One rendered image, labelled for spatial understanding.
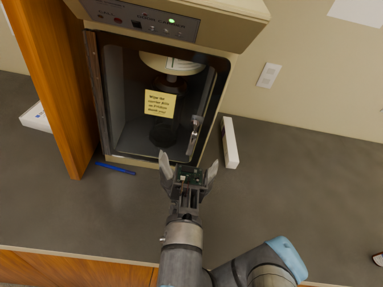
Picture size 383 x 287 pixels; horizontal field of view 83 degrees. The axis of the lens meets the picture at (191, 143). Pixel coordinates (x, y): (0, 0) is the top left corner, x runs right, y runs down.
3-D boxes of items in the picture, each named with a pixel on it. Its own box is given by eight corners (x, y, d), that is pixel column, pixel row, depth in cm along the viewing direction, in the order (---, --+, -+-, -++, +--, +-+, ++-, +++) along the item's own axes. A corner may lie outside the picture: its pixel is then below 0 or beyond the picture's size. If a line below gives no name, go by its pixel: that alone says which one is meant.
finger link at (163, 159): (163, 137, 53) (182, 165, 49) (161, 152, 58) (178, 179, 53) (151, 141, 52) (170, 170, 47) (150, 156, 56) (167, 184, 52)
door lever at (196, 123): (194, 143, 65) (185, 142, 65) (200, 120, 58) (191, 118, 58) (192, 157, 62) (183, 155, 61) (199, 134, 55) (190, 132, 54)
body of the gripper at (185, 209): (209, 166, 48) (208, 219, 40) (200, 186, 54) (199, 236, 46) (175, 160, 47) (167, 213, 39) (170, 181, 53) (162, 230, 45)
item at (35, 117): (44, 106, 88) (41, 98, 85) (82, 117, 88) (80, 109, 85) (22, 125, 80) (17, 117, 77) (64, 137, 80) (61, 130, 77)
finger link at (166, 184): (171, 162, 54) (190, 189, 50) (170, 166, 55) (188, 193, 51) (154, 168, 52) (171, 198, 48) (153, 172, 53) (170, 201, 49)
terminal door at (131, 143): (106, 153, 72) (86, 27, 44) (195, 168, 75) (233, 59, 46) (105, 155, 72) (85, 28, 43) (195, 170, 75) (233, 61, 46)
